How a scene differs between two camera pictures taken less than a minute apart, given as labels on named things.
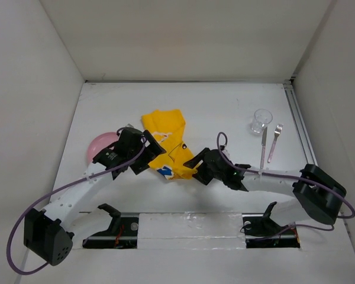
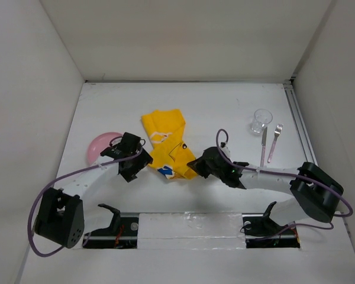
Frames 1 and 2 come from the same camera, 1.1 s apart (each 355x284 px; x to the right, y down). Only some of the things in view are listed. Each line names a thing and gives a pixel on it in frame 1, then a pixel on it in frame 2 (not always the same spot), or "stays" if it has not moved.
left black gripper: (151, 152) → (142, 160)
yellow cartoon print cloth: (167, 127) stays
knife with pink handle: (263, 147) stays
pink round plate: (99, 143) stays
